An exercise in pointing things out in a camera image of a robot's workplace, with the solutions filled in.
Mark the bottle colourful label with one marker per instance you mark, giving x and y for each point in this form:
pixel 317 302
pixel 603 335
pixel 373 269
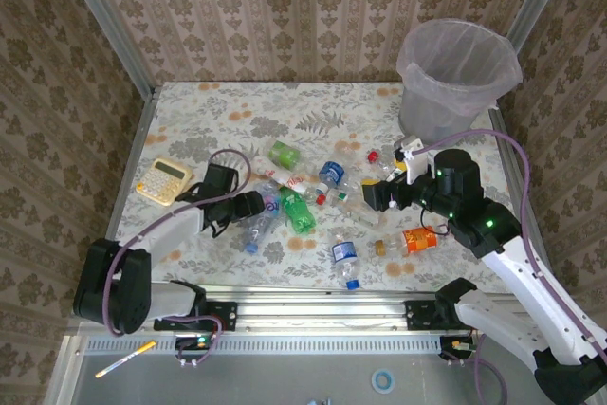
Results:
pixel 261 229

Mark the blue tape roll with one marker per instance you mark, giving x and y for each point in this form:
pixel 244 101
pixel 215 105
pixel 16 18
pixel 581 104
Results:
pixel 373 381

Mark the small metal clamp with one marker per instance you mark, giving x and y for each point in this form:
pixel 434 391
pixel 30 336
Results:
pixel 322 401

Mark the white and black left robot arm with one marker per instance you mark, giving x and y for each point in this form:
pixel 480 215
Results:
pixel 109 281

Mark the clear bottle green white label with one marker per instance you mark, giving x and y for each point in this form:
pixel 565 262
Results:
pixel 353 208

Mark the yellow and white pen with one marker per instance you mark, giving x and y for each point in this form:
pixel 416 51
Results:
pixel 125 358

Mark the grey waste bin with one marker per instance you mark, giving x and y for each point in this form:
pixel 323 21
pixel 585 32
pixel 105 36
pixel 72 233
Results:
pixel 427 115

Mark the Pocari Sweat clear bottle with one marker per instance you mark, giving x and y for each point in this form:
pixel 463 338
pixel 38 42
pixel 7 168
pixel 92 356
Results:
pixel 330 173

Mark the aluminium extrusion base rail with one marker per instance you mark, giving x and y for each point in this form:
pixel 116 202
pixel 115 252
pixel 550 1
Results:
pixel 322 312

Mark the translucent pink bin liner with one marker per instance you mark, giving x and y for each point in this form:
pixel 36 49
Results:
pixel 412 68

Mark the small controller board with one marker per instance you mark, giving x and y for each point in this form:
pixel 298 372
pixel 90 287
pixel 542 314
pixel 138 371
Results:
pixel 196 342
pixel 457 345

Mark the orange label bottle tan cap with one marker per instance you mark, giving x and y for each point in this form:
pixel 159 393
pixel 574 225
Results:
pixel 417 240

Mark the clear bottle with red cap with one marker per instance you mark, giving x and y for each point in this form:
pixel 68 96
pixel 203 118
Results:
pixel 373 156

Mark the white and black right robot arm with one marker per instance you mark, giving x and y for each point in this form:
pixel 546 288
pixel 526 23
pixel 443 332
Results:
pixel 521 281

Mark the green plastic bottle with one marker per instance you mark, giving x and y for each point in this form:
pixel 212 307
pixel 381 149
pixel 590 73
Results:
pixel 299 213

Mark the floral patterned tablecloth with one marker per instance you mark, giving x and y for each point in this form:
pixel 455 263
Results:
pixel 246 92

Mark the milky white bottle red print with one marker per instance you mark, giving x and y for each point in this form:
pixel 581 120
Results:
pixel 287 178

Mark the yellow calculator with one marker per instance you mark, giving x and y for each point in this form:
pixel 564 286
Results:
pixel 161 182

